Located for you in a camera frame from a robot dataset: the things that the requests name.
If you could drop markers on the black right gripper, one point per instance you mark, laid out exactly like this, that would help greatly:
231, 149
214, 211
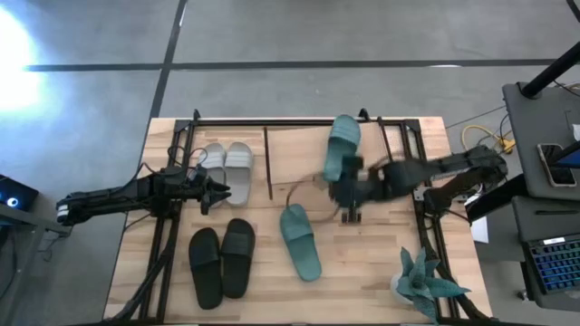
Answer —
358, 190

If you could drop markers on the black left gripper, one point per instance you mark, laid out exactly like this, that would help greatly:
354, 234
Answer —
197, 192

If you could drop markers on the green rubber slide sandal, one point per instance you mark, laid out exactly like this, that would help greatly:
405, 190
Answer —
344, 136
299, 244

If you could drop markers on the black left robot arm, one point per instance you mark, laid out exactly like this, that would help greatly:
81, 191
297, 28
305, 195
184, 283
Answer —
113, 199

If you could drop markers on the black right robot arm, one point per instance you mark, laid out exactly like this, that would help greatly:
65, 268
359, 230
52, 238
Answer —
453, 163

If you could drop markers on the white plant pot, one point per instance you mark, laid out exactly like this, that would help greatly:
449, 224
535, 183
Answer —
398, 292

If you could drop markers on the green artificial plant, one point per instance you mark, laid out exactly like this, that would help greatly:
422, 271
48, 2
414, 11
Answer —
421, 283

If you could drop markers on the white paper sheet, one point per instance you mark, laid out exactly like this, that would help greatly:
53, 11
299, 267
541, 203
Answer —
480, 231

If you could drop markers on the black flat bar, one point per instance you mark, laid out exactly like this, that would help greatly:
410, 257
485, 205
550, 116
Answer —
498, 197

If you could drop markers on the grey metal side table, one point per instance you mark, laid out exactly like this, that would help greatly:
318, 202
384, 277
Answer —
27, 219

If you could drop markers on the black device with blue light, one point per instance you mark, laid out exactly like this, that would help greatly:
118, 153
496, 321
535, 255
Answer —
22, 192

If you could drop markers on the grey desk top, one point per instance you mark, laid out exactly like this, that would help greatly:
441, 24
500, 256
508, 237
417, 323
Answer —
530, 127

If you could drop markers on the dark grey desk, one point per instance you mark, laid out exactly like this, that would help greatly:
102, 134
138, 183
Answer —
544, 224

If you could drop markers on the black pen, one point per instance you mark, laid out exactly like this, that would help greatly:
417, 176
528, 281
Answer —
550, 212

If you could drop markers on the black smartphone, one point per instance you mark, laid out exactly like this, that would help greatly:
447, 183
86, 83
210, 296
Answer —
556, 169

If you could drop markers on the black round pole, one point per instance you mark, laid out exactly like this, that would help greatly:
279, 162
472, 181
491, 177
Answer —
548, 72

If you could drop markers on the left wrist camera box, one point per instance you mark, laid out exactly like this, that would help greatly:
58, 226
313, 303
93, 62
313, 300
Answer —
196, 174

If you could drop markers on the wooden shelf with black frame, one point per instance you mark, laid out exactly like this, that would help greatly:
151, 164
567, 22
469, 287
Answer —
294, 154

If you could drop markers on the black metal rig frame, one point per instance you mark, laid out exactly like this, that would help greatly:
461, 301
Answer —
235, 122

